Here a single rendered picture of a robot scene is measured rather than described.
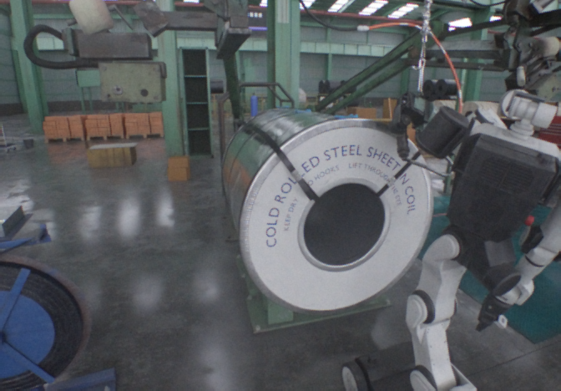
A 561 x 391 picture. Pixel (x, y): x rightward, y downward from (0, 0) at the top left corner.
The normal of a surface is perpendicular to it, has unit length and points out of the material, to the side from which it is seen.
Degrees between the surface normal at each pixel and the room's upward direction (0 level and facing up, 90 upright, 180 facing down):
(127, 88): 89
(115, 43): 90
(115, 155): 90
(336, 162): 90
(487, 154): 99
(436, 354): 64
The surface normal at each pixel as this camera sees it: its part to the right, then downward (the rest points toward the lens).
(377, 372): 0.20, -0.49
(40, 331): 0.42, 0.25
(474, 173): -0.63, 0.36
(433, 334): 0.26, -0.19
